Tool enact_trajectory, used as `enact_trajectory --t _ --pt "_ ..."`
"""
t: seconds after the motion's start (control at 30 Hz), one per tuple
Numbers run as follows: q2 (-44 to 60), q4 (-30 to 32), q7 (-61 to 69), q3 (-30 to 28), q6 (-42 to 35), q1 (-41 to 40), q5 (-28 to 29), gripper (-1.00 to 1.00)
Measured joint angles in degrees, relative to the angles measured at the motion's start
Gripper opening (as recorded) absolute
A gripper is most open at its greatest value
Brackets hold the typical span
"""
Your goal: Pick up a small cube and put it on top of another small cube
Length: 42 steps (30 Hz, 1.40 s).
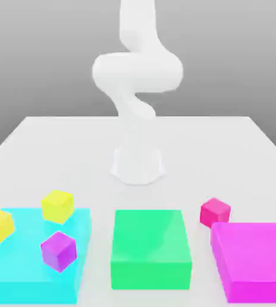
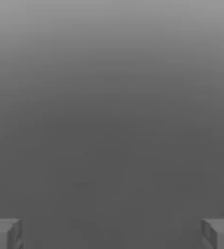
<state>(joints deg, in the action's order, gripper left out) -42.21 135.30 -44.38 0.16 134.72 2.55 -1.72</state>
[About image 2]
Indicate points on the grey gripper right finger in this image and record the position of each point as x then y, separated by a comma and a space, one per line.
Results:
221, 235

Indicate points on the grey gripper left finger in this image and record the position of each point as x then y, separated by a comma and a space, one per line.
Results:
1, 235

